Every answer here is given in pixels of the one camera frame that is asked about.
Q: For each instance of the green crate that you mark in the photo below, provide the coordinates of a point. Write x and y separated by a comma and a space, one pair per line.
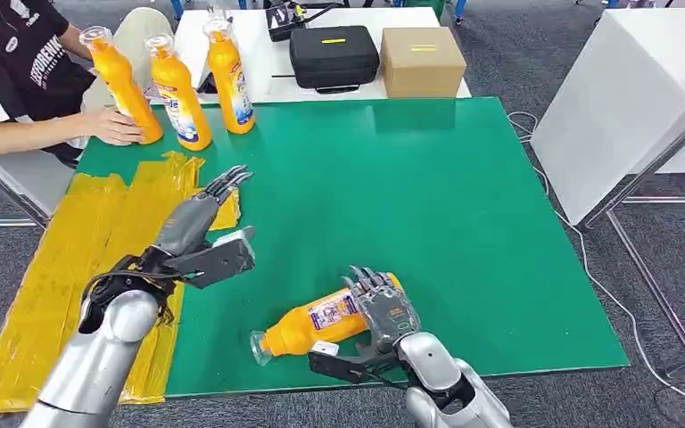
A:
424, 3

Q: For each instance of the black carry case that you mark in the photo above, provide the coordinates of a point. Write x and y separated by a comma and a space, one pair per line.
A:
333, 59

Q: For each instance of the white desk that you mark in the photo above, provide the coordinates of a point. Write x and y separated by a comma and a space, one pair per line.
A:
271, 62

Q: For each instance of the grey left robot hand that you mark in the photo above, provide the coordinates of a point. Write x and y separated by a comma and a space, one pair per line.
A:
189, 224

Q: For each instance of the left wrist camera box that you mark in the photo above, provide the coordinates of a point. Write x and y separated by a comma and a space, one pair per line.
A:
224, 263

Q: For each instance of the yellow sticker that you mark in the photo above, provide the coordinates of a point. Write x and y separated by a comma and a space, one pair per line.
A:
333, 41
424, 48

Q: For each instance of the large white table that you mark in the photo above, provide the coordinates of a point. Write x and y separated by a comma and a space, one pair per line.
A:
614, 103

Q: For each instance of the brown cardboard box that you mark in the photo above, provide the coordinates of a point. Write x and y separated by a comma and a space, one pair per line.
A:
424, 71

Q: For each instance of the orange detergent bottle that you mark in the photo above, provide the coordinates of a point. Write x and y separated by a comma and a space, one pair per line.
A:
124, 88
227, 71
295, 331
176, 83

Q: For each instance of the person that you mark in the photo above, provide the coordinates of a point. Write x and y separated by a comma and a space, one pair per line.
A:
5, 59

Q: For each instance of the steel table frame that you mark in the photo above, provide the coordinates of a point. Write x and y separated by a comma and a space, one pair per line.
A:
644, 170

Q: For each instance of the person's right hand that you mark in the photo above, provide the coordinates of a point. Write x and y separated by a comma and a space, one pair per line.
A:
115, 127

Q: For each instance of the green table mat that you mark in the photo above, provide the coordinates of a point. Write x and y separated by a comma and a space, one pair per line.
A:
378, 177

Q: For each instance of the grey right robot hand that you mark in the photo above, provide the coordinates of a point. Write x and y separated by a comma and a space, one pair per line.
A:
390, 316

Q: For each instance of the yellow plastic sheet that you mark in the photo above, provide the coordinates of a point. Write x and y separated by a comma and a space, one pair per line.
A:
53, 248

